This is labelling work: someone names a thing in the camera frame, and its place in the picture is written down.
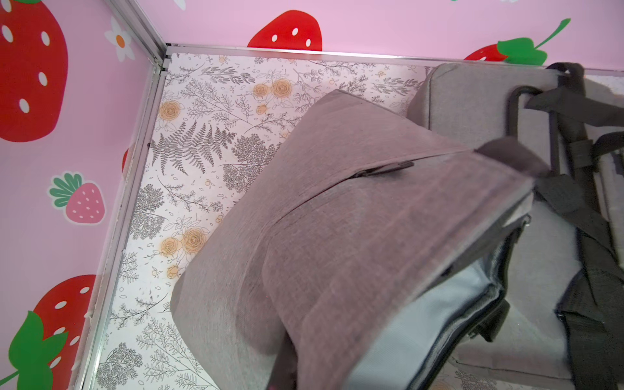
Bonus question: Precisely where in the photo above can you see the grey backpack with black straps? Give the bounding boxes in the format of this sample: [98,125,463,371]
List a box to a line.
[407,63,623,389]

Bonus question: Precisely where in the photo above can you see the aluminium frame post left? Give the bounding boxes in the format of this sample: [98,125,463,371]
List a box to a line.
[105,0,167,66]

